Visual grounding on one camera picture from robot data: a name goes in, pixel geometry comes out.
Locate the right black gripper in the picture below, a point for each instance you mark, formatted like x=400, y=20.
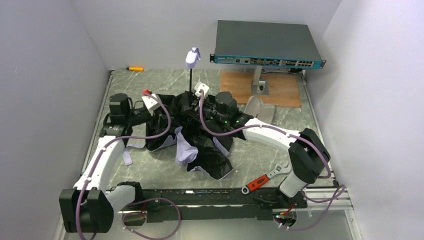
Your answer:
x=196, y=110

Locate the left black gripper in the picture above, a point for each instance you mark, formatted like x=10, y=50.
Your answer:
x=145, y=113

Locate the lilac umbrella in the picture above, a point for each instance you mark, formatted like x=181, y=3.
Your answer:
x=195, y=148

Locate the pink umbrella case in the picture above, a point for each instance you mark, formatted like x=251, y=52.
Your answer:
x=260, y=110

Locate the wooden base board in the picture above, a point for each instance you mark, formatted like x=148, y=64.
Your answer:
x=283, y=88

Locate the network switch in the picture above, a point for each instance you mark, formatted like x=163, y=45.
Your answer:
x=265, y=44

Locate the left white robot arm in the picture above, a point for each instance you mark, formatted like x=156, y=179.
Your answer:
x=87, y=208

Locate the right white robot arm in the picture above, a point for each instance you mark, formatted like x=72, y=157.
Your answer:
x=307, y=154

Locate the black yellow tool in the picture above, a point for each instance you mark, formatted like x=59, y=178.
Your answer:
x=295, y=70

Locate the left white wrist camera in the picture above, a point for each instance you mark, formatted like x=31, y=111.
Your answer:
x=150, y=100

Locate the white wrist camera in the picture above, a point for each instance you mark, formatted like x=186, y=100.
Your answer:
x=201, y=87
x=150, y=100

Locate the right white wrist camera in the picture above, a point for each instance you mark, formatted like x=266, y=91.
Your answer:
x=201, y=87

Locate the yellow handled screwdriver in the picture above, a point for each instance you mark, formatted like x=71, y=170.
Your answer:
x=135, y=69

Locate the red handled adjustable wrench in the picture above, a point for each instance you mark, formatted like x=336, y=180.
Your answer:
x=263, y=179

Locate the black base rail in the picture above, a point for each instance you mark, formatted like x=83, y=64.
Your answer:
x=215, y=204

